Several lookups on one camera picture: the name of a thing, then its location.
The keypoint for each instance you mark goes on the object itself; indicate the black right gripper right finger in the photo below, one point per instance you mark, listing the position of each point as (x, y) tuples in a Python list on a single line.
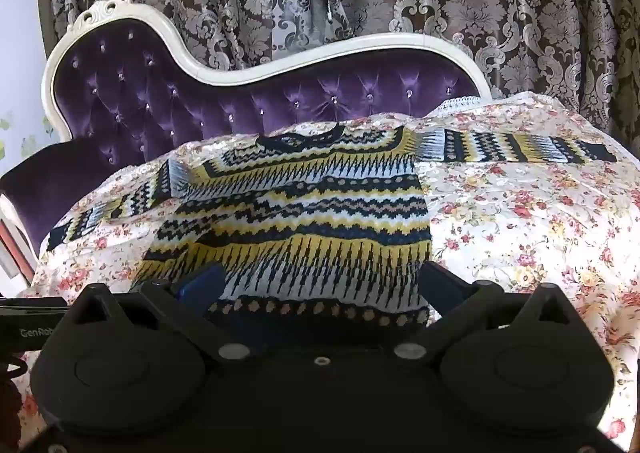
[(461, 306)]

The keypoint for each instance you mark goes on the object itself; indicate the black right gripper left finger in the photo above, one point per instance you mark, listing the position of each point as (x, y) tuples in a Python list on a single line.
[(183, 305)]

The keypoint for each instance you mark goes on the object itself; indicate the yellow navy patterned knit sweater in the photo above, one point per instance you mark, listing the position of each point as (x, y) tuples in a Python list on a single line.
[(335, 222)]

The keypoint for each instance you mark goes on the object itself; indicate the stacked books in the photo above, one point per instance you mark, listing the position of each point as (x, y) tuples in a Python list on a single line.
[(18, 258)]

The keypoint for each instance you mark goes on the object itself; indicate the floral bedspread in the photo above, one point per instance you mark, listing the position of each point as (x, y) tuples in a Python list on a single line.
[(515, 224)]

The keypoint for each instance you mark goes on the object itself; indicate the purple tufted headboard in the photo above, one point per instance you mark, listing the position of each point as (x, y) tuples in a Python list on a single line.
[(121, 88)]

